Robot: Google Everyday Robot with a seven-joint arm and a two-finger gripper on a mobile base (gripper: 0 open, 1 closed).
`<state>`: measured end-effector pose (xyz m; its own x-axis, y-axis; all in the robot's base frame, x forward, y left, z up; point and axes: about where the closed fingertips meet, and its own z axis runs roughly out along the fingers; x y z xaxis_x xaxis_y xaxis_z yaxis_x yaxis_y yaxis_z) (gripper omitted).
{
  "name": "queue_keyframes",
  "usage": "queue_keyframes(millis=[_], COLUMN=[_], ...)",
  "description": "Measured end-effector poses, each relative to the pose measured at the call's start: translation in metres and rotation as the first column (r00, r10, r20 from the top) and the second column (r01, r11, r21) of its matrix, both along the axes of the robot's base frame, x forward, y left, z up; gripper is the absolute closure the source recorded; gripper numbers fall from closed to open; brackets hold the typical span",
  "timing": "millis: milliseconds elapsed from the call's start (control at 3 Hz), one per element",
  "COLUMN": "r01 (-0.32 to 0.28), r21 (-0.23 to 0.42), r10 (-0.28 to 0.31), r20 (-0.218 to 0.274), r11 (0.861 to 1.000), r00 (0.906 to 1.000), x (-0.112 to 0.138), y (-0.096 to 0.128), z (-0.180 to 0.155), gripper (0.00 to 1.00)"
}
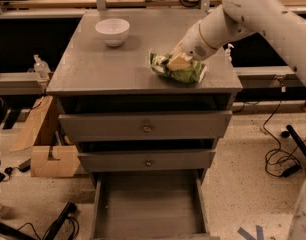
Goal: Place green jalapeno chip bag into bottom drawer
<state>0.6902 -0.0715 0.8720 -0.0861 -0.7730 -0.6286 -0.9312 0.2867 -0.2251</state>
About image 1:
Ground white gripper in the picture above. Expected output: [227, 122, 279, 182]
[166, 23, 218, 71]

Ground green jalapeno chip bag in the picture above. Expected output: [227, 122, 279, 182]
[149, 52, 207, 84]

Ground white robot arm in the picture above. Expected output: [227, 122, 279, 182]
[172, 0, 306, 87]

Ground grey top drawer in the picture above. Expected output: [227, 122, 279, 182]
[59, 111, 232, 143]

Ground grey drawer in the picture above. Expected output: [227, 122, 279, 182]
[90, 170, 220, 240]
[59, 111, 232, 143]
[78, 150, 215, 172]

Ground grey drawer cabinet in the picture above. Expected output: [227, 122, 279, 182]
[46, 9, 244, 185]

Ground grey middle drawer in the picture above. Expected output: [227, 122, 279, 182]
[78, 150, 215, 172]

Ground grey bottom drawer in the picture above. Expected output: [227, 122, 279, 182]
[90, 170, 220, 240]

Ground white pump bottle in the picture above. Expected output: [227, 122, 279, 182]
[225, 43, 234, 62]

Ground white bowl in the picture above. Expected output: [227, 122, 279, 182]
[95, 18, 130, 47]

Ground clear sanitizer bottle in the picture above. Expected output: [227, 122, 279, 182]
[33, 54, 51, 80]

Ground brown cardboard box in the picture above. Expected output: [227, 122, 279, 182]
[10, 96, 80, 178]

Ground black chair leg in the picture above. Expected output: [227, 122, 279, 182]
[286, 125, 306, 158]

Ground black power strip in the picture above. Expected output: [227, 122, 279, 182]
[43, 202, 77, 240]

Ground black power adapter with cable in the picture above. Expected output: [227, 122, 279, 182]
[262, 103, 306, 178]

